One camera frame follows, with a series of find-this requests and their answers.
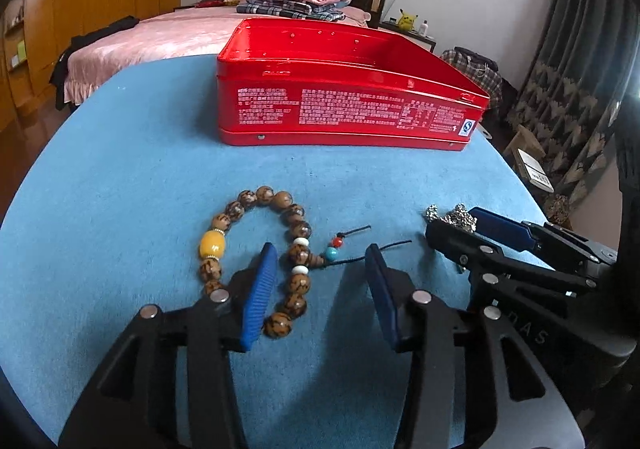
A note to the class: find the white bottle on nightstand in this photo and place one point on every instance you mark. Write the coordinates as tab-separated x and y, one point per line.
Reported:
424	29

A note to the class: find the blue table cloth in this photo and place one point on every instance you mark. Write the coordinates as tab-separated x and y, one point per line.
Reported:
110	216

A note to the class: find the plaid cloth on chair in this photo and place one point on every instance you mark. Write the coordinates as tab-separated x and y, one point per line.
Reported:
484	72

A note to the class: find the white box on stool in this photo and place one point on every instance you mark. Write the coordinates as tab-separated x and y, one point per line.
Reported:
531	172

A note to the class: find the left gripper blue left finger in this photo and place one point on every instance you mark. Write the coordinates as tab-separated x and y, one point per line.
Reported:
251	291

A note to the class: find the small wooden stool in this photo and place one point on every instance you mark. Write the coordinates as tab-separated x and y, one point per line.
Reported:
526	141

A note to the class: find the yellow pikachu toy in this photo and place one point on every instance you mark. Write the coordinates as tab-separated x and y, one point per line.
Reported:
406	21

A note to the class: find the wooden wardrobe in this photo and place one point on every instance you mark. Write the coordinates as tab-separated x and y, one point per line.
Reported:
65	9

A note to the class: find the dark bedside table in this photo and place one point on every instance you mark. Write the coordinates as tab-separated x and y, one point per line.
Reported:
429	43

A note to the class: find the bed with pink cover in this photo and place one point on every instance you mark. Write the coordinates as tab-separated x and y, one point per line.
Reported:
201	29

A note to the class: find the red metal tin box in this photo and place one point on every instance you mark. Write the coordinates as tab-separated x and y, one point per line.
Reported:
302	82

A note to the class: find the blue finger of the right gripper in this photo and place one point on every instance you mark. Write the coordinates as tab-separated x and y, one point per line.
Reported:
503	230
470	251

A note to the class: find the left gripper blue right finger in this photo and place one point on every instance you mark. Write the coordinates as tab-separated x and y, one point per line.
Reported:
391	290

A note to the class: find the patterned dark curtain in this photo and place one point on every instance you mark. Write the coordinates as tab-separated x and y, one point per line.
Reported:
587	62

